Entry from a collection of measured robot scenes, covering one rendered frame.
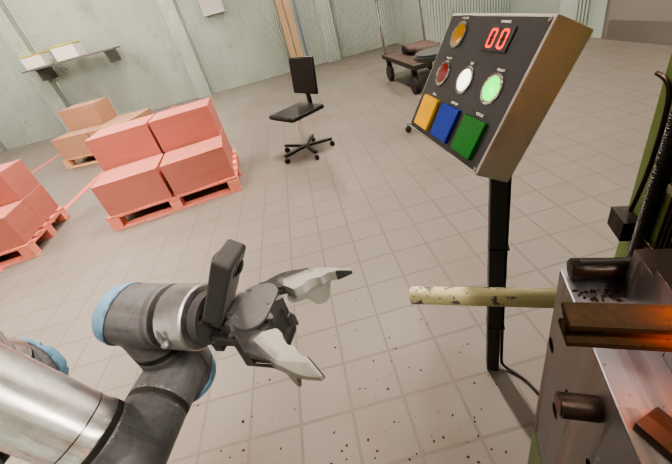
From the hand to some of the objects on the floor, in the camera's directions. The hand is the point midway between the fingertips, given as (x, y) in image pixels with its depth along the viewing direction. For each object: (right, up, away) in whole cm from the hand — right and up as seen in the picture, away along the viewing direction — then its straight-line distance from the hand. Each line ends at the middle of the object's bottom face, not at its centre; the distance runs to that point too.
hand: (340, 312), depth 39 cm
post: (+59, -47, +91) cm, 118 cm away
